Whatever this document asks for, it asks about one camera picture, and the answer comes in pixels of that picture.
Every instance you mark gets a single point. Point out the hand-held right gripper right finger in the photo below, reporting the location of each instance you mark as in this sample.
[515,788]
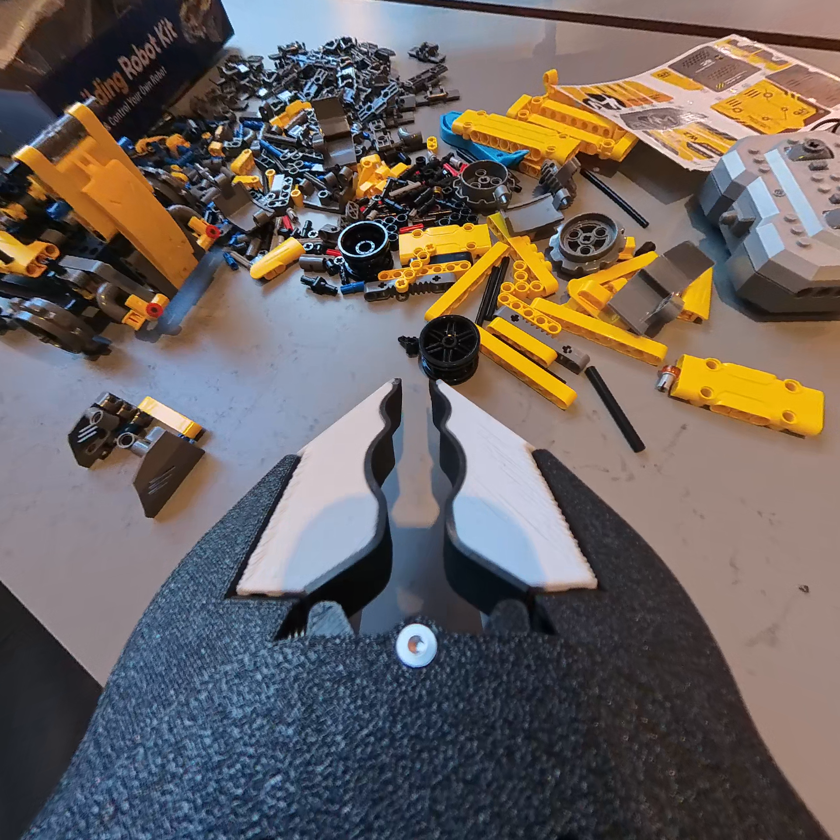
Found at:
[512,518]

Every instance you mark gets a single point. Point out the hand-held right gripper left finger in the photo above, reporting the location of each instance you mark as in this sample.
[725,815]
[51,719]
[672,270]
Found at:
[315,525]

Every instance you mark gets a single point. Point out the small grey toy connector piece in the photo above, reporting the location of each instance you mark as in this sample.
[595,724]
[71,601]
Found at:
[167,472]

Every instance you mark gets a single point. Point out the short yellow toy beam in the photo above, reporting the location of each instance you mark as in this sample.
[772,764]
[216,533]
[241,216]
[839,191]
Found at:
[170,417]

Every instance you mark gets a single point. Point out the grey toy plate with blue pins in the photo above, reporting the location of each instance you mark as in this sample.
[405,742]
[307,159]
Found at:
[95,439]

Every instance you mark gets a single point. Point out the grey desk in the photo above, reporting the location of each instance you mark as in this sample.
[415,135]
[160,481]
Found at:
[262,367]

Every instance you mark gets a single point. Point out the black toy axle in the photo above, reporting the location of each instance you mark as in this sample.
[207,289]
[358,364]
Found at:
[613,197]
[613,407]

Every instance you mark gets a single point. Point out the black spoked toy wheel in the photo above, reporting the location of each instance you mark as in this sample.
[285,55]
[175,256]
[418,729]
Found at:
[449,348]

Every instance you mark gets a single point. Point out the small black toy connector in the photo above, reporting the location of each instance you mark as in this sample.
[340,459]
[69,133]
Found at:
[408,344]

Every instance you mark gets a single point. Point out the long yellow holed toy block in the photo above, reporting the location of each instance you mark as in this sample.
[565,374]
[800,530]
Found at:
[748,394]

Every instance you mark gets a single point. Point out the yellow curved toy panel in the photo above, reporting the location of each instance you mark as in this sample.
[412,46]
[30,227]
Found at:
[275,257]

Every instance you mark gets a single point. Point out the grey toy panel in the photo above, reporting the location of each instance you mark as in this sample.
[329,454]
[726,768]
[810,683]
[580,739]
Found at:
[656,289]

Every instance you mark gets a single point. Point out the black toy wheel rim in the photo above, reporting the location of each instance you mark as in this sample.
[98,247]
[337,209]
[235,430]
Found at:
[364,246]

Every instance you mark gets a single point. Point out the grey toy wheel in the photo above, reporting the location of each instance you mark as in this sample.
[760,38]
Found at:
[484,185]
[587,243]

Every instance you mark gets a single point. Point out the grey curved toy fender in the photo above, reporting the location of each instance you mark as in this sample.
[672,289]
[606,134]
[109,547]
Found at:
[533,220]

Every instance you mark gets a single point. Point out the blue curved toy panel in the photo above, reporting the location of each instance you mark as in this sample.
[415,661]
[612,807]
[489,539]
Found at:
[482,148]

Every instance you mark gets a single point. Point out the yellow toy vehicle model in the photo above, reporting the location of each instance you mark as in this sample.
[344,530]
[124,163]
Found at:
[118,190]

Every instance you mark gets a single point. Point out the grey toy hub block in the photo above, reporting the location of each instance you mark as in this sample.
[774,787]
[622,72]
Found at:
[774,229]

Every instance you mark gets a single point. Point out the pile of small toy parts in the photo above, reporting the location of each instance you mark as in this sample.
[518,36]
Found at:
[328,118]

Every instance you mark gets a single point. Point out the dark blue robot kit box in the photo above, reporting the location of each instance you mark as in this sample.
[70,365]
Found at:
[131,59]

